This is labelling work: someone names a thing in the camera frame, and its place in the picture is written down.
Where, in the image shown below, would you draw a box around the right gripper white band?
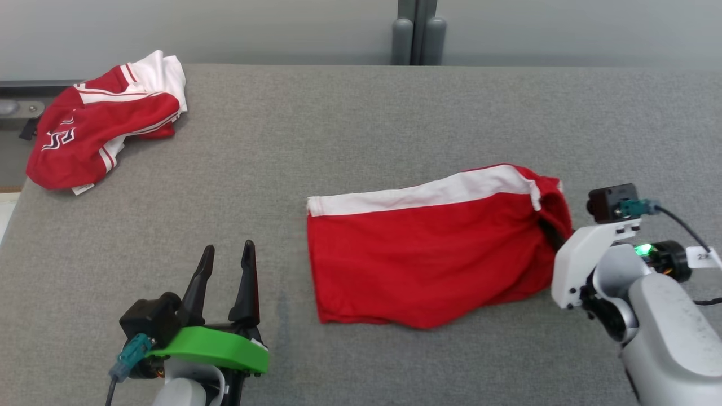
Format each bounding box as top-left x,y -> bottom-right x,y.
539,218 -> 644,310

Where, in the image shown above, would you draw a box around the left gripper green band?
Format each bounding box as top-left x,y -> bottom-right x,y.
148,240 -> 270,376

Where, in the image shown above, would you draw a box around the red shorts with white band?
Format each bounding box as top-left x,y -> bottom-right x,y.
306,164 -> 574,330

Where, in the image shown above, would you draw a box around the red jersey with number 23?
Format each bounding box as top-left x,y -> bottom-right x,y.
25,50 -> 188,196

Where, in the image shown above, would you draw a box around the left gripper black motor cylinder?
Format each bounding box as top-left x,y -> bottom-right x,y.
133,356 -> 165,379

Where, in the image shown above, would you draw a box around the gripper black motor cylinder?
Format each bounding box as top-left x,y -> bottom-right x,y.
133,356 -> 165,379
646,241 -> 693,283

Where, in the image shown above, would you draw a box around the right gripper black motor cylinder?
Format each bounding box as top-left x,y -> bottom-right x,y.
646,241 -> 693,283

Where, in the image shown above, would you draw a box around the grey fabric sofa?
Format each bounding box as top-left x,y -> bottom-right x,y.
0,64 -> 722,406

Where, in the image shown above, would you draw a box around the white cloth in basket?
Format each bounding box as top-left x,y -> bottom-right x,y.
0,195 -> 17,243

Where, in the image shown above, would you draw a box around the right black cable teal plug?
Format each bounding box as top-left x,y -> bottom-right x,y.
618,198 -> 722,306

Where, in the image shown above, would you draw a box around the black cable teal plug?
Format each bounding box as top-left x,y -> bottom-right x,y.
618,198 -> 722,306
104,333 -> 154,406

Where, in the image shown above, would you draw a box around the left black cable teal plug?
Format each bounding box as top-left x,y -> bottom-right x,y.
104,333 -> 154,406

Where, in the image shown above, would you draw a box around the right cable white paper tag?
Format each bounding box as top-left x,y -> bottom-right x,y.
685,246 -> 722,270

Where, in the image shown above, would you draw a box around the grey partition post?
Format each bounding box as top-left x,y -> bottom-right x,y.
391,0 -> 447,67

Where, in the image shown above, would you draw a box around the grey metal wheeled frame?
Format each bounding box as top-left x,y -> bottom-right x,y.
0,79 -> 47,142

